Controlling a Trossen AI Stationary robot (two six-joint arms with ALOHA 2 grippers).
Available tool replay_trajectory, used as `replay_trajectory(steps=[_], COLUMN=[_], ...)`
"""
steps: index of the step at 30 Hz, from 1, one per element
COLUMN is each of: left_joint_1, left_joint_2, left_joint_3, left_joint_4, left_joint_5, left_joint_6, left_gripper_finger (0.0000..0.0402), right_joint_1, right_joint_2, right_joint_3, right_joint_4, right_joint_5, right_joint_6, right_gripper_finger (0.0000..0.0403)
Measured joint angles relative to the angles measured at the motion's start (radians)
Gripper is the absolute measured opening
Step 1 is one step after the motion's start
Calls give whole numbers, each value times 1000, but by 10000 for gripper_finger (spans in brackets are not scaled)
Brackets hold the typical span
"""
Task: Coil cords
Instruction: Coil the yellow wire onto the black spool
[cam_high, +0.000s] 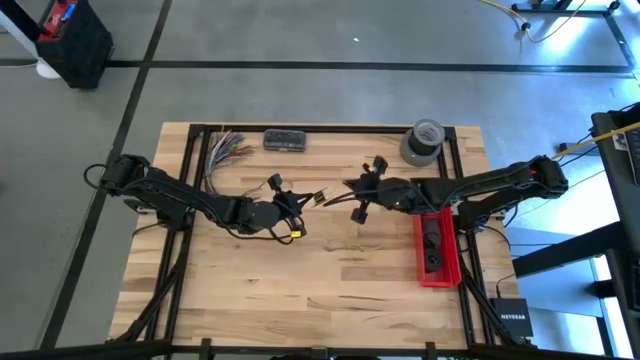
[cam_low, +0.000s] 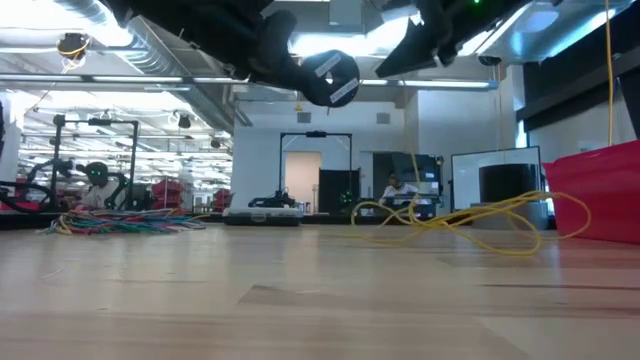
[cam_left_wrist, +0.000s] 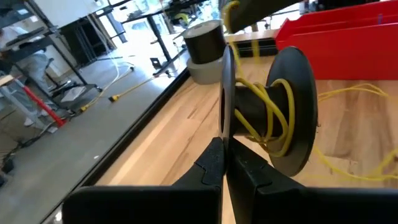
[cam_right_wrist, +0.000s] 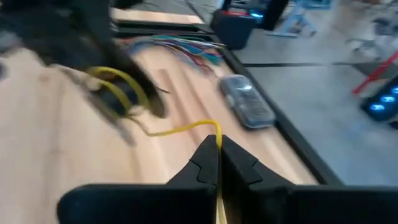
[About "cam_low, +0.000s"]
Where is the black plastic cable spool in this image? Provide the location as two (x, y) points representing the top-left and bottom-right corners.
(299, 49), (361, 109)

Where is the black aluminium table frame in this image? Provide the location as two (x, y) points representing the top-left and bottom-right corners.
(0, 209), (556, 232)

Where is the yellow cord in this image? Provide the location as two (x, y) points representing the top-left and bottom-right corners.
(344, 149), (593, 257)

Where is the yellow hanging cable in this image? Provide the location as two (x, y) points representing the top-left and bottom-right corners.
(604, 0), (615, 147)

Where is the bundle of coloured wires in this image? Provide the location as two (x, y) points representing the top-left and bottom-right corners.
(38, 206), (209, 237)

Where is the person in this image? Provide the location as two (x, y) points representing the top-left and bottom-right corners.
(79, 162), (121, 209)
(382, 172), (422, 206)

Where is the red plastic bin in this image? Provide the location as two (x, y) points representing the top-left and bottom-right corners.
(542, 139), (640, 245)

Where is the grey tape roll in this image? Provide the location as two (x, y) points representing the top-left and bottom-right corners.
(469, 201), (550, 231)

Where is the ceiling-hung black device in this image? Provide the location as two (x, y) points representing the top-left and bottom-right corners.
(56, 32), (92, 61)

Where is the white board panel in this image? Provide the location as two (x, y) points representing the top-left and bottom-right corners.
(450, 146), (543, 212)

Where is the red storage rack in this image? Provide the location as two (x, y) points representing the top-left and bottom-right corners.
(151, 178), (185, 210)

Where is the clear plastic bit case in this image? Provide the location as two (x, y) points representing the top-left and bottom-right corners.
(222, 206), (305, 227)

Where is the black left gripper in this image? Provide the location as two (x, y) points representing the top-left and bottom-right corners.
(104, 0), (314, 99)

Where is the silver ventilation duct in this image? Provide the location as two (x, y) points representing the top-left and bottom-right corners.
(54, 0), (251, 131)

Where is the black robot workstation frame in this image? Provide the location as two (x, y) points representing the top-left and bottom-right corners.
(49, 113), (140, 211)
(278, 130), (362, 211)

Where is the black equipment rack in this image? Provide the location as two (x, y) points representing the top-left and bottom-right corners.
(372, 152), (445, 217)

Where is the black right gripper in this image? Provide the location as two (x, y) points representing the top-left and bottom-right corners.
(374, 0), (556, 79)

